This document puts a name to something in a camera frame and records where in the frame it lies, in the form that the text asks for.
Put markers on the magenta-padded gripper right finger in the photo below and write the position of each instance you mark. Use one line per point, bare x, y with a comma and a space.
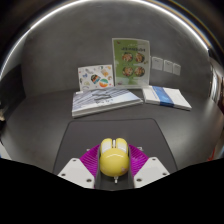
151, 171

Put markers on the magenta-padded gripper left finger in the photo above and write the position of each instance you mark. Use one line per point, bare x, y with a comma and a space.
73, 171

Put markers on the yellow computer mouse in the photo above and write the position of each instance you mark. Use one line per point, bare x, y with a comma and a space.
114, 160

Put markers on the dark grey mouse pad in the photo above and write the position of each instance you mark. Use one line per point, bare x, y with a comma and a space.
113, 130

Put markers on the white book with blue band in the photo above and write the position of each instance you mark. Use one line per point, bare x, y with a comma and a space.
168, 97

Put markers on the grey striped book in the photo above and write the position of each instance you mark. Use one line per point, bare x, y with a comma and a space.
103, 101

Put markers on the white card with colourful stickers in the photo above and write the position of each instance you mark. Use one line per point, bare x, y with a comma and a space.
95, 77

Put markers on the white ceiling light strip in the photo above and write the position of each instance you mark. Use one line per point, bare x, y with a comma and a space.
110, 1

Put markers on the white wall socket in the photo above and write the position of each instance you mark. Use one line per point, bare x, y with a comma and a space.
177, 69
168, 66
157, 63

